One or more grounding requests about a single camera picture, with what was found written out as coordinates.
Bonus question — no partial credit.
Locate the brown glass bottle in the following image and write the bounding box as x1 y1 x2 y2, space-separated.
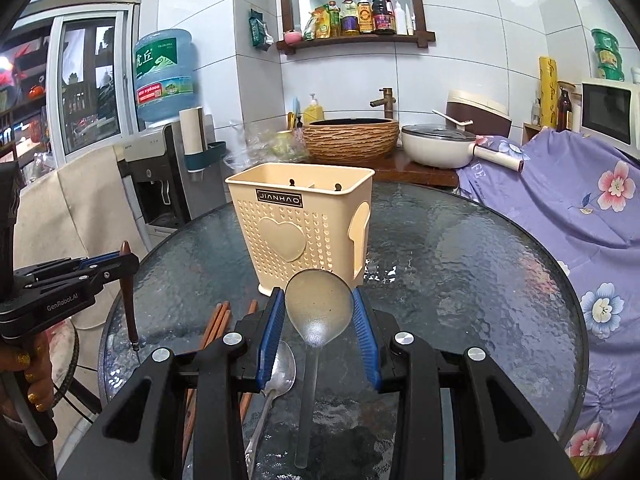
556 85 573 132

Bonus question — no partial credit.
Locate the bronze faucet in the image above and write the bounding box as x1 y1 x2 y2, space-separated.
369 87 396 121

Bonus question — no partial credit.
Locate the brown wooden chopstick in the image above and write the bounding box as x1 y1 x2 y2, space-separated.
202 307 233 351
181 301 227 463

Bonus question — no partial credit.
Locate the white water dispenser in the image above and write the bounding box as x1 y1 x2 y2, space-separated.
116 122 192 233

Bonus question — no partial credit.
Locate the person's left hand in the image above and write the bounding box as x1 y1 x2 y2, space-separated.
0 332 55 423

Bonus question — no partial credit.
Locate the white rice paddle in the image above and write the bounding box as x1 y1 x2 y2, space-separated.
432 108 474 129

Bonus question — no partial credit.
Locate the blue water jug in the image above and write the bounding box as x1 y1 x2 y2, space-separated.
133 29 197 123

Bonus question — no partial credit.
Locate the amber sauce bottle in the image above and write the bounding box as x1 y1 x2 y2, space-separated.
357 0 375 35

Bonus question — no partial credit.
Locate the cream pan with glass lid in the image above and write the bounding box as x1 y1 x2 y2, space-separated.
401 123 531 174

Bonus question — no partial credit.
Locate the dark wooden-handled utensil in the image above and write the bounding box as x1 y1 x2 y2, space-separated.
119 240 141 351

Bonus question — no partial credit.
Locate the dark wooden wall shelf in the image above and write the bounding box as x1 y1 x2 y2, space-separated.
272 0 437 56

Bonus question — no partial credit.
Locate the yellow cooking oil bottle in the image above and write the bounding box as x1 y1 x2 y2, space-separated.
341 0 360 37

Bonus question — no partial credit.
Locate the woven-look basin sink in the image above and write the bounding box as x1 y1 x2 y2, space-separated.
303 118 401 165

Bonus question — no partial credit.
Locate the green hanging packet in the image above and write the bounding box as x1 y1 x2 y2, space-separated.
248 8 275 51

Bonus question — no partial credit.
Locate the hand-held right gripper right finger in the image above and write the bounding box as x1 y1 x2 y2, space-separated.
351 286 581 480

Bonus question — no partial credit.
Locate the beige perforated utensil holder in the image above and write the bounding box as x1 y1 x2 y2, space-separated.
225 162 376 297

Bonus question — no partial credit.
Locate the purple floral cloth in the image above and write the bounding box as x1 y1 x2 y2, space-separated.
455 127 640 463

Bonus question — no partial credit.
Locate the white framed window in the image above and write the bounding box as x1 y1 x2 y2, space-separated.
49 9 142 162

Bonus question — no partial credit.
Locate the dark shelf rack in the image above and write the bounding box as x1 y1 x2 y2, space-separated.
0 15 57 171

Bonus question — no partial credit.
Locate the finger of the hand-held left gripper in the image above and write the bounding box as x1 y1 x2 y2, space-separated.
15 252 123 287
25 254 142 307

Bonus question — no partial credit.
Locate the brown and white rice cooker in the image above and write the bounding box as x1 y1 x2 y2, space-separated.
446 89 514 139

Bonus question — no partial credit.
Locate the yellow food packet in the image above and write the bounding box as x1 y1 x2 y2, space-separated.
302 6 331 41

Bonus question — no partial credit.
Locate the black metal frame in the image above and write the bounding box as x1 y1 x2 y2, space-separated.
50 319 103 417

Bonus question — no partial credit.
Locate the teal wall holder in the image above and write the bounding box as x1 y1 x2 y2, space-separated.
184 141 227 174

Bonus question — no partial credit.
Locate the white microwave oven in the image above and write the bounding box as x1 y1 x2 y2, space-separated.
580 78 640 150

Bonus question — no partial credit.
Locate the beige cloth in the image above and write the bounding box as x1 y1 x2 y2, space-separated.
14 144 152 333

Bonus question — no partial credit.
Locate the yellow soap dispenser bottle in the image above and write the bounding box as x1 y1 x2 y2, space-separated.
303 93 325 124

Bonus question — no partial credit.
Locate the clear plastic bag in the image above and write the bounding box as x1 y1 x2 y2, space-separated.
224 119 307 172

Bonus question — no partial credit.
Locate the dark soy sauce bottle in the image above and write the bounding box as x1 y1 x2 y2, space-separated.
372 0 397 36

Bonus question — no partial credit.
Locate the yellow wrapped roll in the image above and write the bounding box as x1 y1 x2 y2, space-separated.
538 55 559 129

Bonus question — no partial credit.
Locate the metal spoon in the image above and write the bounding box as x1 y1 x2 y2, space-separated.
244 340 297 466

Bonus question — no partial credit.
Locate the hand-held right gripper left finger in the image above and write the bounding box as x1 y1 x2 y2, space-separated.
57 287 288 480

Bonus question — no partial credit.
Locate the dark wooden counter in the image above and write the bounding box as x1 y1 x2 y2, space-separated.
372 152 459 191

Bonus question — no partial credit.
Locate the stack of green bowls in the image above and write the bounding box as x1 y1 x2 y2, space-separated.
591 28 626 83

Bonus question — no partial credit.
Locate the translucent plastic rice spoon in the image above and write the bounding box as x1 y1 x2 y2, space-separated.
284 268 355 468

